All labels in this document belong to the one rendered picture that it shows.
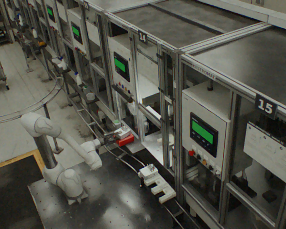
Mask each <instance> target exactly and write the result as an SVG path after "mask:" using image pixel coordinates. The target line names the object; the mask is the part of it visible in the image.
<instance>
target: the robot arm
mask: <svg viewBox="0 0 286 229"><path fill-rule="evenodd" d="M20 123H21V125H22V126H23V127H24V128H25V129H26V131H27V132H28V133H29V134H30V135H31V136H32V137H33V139H34V141H35V144H36V146H37V149H38V150H39V152H40V155H41V157H42V159H43V161H44V164H45V166H44V168H43V170H42V174H43V177H44V179H45V180H46V181H48V182H50V183H52V184H54V185H56V186H58V187H60V188H61V189H62V190H64V191H63V194H64V195H65V197H66V199H67V201H68V205H72V204H74V203H76V202H78V203H79V204H81V200H82V199H86V198H88V194H87V193H86V192H85V190H84V189H83V184H82V181H81V178H80V176H79V174H78V172H77V171H75V170H74V169H67V170H65V168H64V167H63V166H62V164H61V163H60V162H59V161H57V160H56V159H55V156H54V154H53V151H52V148H51V146H50V144H49V141H48V139H47V136H51V137H54V138H59V139H62V140H64V141H65V142H66V143H67V144H68V145H69V146H70V147H72V148H73V149H74V150H75V151H76V152H77V154H78V155H79V156H81V157H82V158H84V159H85V162H86V163H87V164H88V165H89V167H91V169H93V170H96V171H97V170H99V169H100V168H101V167H102V162H101V159H100V158H99V156H98V154H97V153H96V151H95V150H96V149H98V148H100V147H101V146H104V145H106V146H109V145H111V144H114V143H116V140H118V139H119V138H118V137H115V138H114V139H109V138H110V137H112V136H114V135H118V134H121V133H122V131H121V130H120V131H119V132H113V131H112V132H110V133H107V134H104V137H103V138H99V139H95V140H92V141H87V142H85V143H83V144H81V145H78V144H77V142H76V141H75V140H74V139H73V138H72V137H71V136H70V135H68V134H67V133H66V132H65V131H64V130H63V129H62V128H61V127H60V126H59V125H58V124H56V123H55V122H53V121H51V120H50V119H48V118H46V117H44V116H42V115H40V114H37V113H26V114H23V115H22V117H21V119H20ZM46 135H47V136H46Z"/></svg>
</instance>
